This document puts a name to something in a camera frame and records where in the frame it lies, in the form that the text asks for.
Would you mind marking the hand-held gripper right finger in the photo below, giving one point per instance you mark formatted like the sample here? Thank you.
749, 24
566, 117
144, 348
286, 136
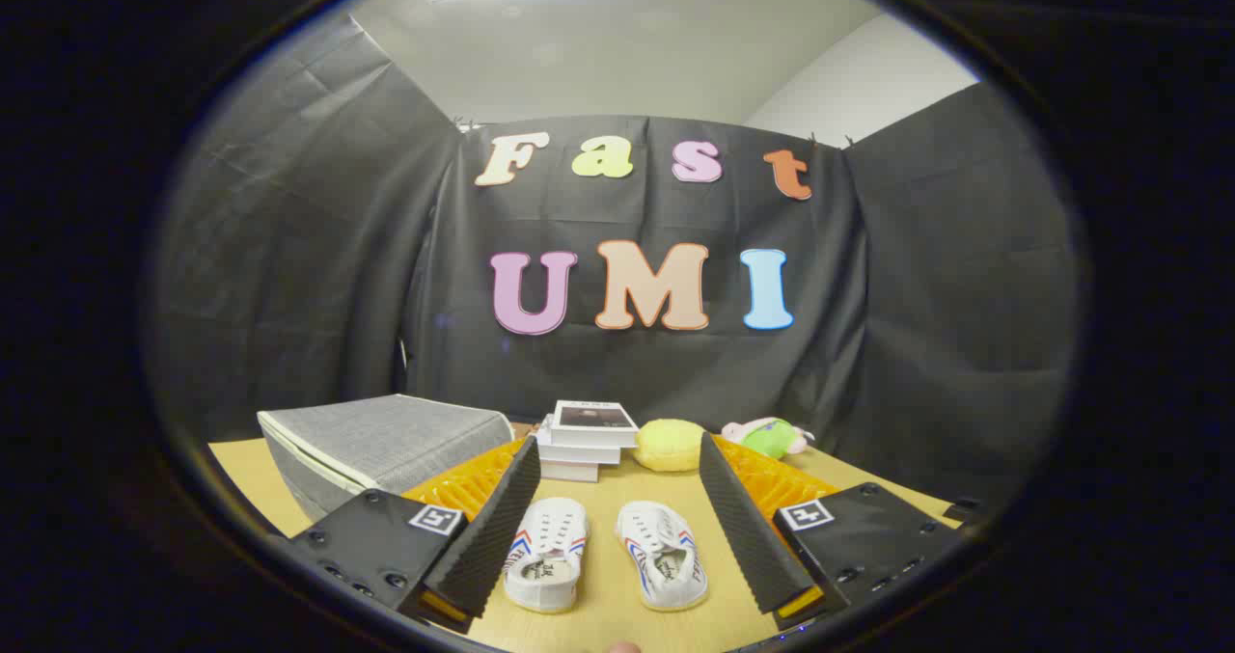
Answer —
743, 518

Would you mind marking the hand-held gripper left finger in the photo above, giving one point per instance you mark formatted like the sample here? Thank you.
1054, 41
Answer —
507, 513

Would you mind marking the white canvas shoe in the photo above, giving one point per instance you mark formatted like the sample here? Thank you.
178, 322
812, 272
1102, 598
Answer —
546, 547
664, 552

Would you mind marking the grey fabric storage box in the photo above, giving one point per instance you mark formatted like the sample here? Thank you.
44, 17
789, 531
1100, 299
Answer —
386, 436

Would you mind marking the pink and green plush toy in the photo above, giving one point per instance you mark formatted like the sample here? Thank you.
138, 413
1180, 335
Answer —
767, 437

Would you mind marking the yellow plush toy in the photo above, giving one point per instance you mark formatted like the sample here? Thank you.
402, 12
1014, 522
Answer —
669, 444

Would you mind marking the black table clamp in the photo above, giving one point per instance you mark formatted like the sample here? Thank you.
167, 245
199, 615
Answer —
965, 510

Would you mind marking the black backdrop cloth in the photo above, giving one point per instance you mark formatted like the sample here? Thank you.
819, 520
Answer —
917, 296

